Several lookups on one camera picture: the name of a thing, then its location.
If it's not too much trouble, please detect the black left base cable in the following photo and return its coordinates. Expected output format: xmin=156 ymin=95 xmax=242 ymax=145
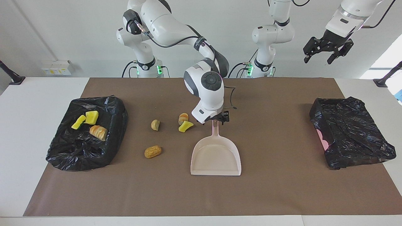
xmin=228 ymin=47 xmax=261 ymax=78

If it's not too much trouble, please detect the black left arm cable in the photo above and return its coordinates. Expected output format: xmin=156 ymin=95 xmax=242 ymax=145
xmin=292 ymin=0 xmax=396 ymax=29

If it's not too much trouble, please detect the brown table mat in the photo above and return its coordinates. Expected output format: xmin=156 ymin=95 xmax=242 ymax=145
xmin=23 ymin=78 xmax=402 ymax=217

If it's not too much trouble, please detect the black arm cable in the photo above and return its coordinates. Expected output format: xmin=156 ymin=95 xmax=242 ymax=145
xmin=126 ymin=17 xmax=237 ymax=111
xmin=292 ymin=0 xmax=396 ymax=29

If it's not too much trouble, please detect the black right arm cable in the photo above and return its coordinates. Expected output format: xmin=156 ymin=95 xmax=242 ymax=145
xmin=126 ymin=17 xmax=237 ymax=111

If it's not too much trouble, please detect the green and yellow sponge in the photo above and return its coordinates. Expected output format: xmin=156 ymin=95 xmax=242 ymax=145
xmin=178 ymin=121 xmax=194 ymax=133

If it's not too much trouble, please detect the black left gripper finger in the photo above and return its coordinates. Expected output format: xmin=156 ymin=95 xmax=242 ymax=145
xmin=303 ymin=37 xmax=323 ymax=62
xmin=327 ymin=39 xmax=354 ymax=65

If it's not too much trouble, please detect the beige plastic dustpan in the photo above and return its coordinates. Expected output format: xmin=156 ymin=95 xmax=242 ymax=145
xmin=190 ymin=119 xmax=242 ymax=176

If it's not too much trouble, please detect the pink bin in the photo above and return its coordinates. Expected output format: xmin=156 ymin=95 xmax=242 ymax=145
xmin=317 ymin=129 xmax=330 ymax=151

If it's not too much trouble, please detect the white wall outlet box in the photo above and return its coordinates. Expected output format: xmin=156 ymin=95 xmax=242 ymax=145
xmin=41 ymin=60 xmax=73 ymax=76

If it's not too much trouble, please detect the open black bag-lined bin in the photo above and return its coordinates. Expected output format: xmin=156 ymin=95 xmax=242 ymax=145
xmin=46 ymin=96 xmax=128 ymax=172

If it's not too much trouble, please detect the brown textured bread roll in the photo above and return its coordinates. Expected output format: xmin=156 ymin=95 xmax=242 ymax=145
xmin=144 ymin=145 xmax=162 ymax=159

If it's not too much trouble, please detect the crumpled black trash bag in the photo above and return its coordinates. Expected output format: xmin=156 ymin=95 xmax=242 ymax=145
xmin=309 ymin=97 xmax=397 ymax=170

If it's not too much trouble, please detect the black clamp stand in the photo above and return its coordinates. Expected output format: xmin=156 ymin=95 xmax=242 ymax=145
xmin=373 ymin=61 xmax=402 ymax=88
xmin=0 ymin=60 xmax=25 ymax=86

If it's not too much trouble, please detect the black right base cable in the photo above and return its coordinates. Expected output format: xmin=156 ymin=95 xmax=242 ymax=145
xmin=122 ymin=61 xmax=139 ymax=78

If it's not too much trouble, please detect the notched yellow sponge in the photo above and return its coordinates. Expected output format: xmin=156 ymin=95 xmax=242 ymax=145
xmin=85 ymin=110 xmax=99 ymax=125

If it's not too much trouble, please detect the black base cable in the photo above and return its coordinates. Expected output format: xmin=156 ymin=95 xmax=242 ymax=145
xmin=122 ymin=61 xmax=139 ymax=78
xmin=228 ymin=47 xmax=261 ymax=78

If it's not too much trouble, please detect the large beige croissant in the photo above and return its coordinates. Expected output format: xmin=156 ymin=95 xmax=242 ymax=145
xmin=89 ymin=125 xmax=108 ymax=141

